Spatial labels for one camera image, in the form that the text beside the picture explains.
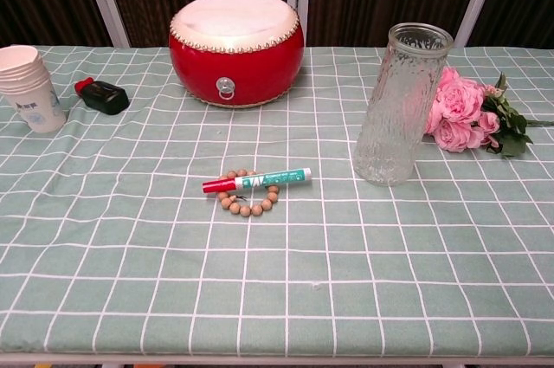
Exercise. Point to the pink artificial rose bouquet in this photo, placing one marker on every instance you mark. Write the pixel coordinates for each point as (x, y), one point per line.
(459, 104)

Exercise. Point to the clear textured glass vase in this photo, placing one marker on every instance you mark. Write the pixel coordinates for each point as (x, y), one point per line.
(398, 117)

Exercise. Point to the white marker pen red cap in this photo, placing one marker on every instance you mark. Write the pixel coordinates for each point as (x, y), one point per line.
(268, 178)

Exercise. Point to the green checked tablecloth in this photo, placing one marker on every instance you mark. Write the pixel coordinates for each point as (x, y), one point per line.
(277, 264)

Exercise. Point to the red drum white skin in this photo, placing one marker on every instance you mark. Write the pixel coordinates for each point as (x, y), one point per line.
(236, 60)

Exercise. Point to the black ink bottle red cap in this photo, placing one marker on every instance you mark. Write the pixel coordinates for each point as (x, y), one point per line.
(104, 95)

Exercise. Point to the stack of paper cups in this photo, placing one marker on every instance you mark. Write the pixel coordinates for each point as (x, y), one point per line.
(34, 95)

